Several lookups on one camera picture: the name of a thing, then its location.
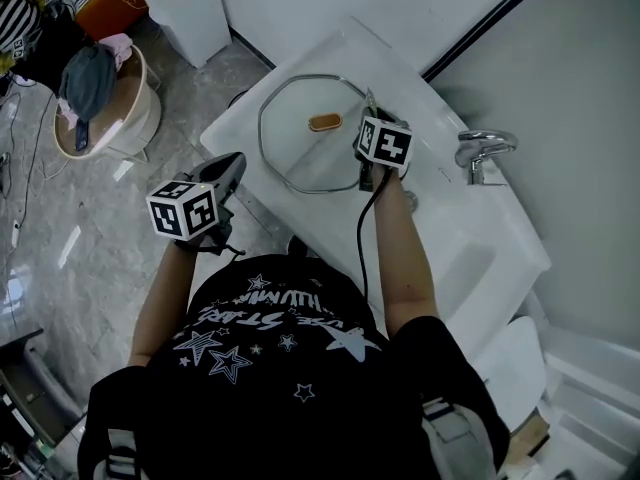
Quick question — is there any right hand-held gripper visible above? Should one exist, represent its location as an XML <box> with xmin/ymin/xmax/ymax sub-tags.
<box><xmin>352</xmin><ymin>95</ymin><xmax>415</xmax><ymax>194</ymax></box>

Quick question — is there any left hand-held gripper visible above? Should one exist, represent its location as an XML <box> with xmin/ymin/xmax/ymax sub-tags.
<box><xmin>144</xmin><ymin>151</ymin><xmax>248</xmax><ymax>257</ymax></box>

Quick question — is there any person's left forearm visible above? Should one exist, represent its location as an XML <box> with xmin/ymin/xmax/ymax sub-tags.
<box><xmin>127</xmin><ymin>240</ymin><xmax>201</xmax><ymax>369</ymax></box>

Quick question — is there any person's right forearm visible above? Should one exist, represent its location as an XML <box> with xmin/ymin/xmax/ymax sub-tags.
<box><xmin>375</xmin><ymin>167</ymin><xmax>442</xmax><ymax>339</ymax></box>

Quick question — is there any chrome faucet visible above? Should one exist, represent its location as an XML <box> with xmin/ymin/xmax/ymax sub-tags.
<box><xmin>453</xmin><ymin>128</ymin><xmax>520</xmax><ymax>188</ymax></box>

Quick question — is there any round beige basket table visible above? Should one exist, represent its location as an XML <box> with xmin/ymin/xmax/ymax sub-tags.
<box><xmin>53</xmin><ymin>43</ymin><xmax>164</xmax><ymax>161</ymax></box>

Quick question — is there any white vanity sink cabinet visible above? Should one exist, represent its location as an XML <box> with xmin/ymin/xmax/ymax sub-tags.
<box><xmin>199</xmin><ymin>15</ymin><xmax>553</xmax><ymax>369</ymax></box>

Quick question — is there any white water dispenser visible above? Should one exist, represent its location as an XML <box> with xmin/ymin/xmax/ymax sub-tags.
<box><xmin>124</xmin><ymin>0</ymin><xmax>234</xmax><ymax>69</ymax></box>

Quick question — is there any pink cloth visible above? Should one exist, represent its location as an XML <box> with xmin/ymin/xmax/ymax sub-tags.
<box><xmin>98</xmin><ymin>32</ymin><xmax>135</xmax><ymax>69</ymax></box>

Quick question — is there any grey cloth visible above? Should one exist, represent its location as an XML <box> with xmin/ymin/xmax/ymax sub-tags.
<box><xmin>58</xmin><ymin>43</ymin><xmax>119</xmax><ymax>124</ymax></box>

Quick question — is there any black star-print shirt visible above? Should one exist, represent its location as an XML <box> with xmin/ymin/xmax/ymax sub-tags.
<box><xmin>77</xmin><ymin>237</ymin><xmax>511</xmax><ymax>480</ymax></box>

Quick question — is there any black metal stand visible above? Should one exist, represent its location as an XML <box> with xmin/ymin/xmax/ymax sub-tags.
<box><xmin>0</xmin><ymin>327</ymin><xmax>89</xmax><ymax>469</ymax></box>

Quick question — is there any small cardboard box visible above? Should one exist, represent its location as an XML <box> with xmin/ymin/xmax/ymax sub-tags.
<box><xmin>509</xmin><ymin>407</ymin><xmax>551</xmax><ymax>457</ymax></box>

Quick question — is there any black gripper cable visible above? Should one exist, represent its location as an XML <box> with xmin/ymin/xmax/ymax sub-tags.
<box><xmin>355</xmin><ymin>166</ymin><xmax>394</xmax><ymax>302</ymax></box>

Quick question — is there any black floor cable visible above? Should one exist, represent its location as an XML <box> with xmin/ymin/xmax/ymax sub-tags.
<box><xmin>0</xmin><ymin>87</ymin><xmax>56</xmax><ymax>269</ymax></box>

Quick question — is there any grey harness strap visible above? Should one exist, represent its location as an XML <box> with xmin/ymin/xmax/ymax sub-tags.
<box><xmin>422</xmin><ymin>397</ymin><xmax>501</xmax><ymax>480</ymax></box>
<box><xmin>107</xmin><ymin>427</ymin><xmax>146</xmax><ymax>480</ymax></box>

